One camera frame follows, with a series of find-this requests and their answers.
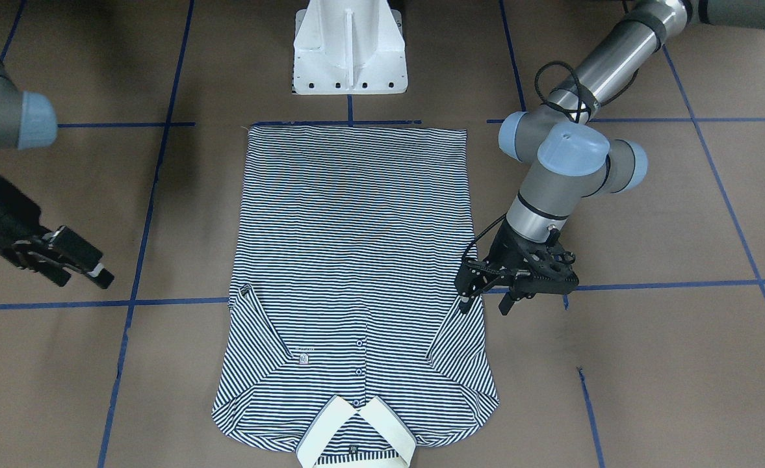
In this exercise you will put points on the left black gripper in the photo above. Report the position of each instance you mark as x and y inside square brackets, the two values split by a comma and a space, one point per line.
[505, 249]

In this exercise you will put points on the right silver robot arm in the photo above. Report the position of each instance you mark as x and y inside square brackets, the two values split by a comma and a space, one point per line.
[28, 120]

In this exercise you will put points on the white camera mast base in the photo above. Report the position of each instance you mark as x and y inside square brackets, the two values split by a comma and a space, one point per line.
[349, 47]

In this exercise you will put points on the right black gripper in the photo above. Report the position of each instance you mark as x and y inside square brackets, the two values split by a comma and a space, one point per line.
[6, 216]

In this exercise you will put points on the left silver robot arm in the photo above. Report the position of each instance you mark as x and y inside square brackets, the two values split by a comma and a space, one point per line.
[569, 160]

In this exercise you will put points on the navy white striped polo shirt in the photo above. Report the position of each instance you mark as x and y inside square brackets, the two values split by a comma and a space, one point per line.
[348, 344]

